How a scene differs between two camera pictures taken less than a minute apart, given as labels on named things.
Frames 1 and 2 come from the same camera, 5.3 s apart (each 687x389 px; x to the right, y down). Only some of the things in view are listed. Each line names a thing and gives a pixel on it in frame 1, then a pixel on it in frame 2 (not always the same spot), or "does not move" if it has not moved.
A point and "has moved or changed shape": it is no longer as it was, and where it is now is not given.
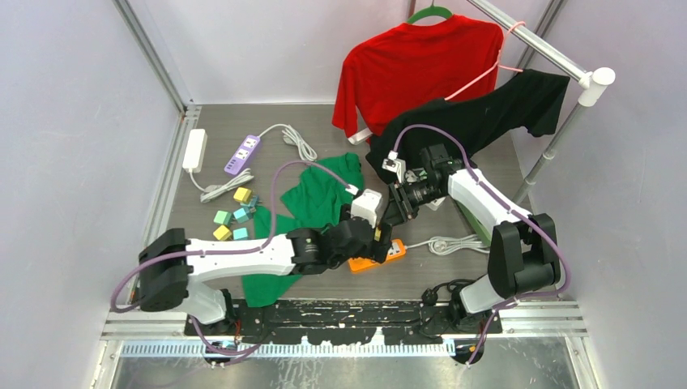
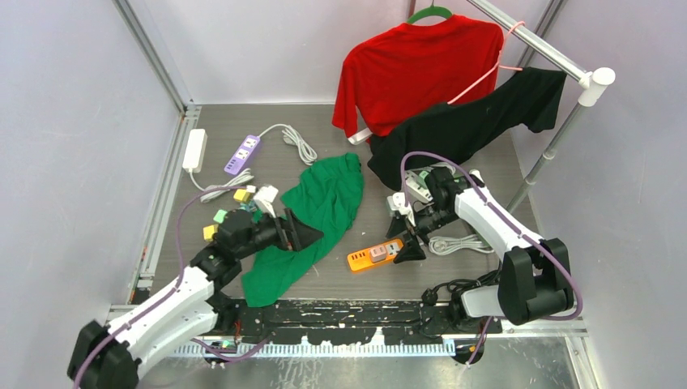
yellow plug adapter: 242,194 does not move
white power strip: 194,151 does not move
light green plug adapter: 223,217 does not move
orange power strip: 397,250 does not move
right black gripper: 400,207 to 411,250
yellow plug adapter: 222,233 has moved or changed shape
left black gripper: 374,250 to 291,232
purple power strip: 242,155 does not move
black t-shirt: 526,98 does not move
